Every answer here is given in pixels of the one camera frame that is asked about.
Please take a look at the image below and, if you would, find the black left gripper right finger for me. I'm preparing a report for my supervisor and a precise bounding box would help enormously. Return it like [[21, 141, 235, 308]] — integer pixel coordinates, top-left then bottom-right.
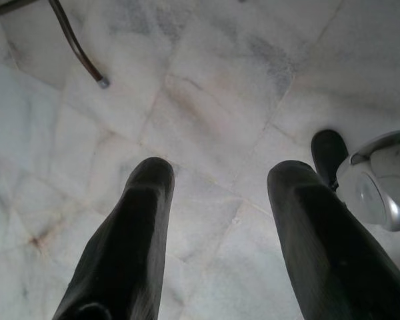
[[266, 159, 400, 320]]

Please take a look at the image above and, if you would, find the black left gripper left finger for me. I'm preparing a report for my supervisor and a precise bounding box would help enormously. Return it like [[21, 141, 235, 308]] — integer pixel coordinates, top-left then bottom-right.
[[51, 156, 176, 320]]

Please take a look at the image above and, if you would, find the dark brown chair leg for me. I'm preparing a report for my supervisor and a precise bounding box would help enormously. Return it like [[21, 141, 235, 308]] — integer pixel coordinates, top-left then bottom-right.
[[0, 0, 111, 89]]

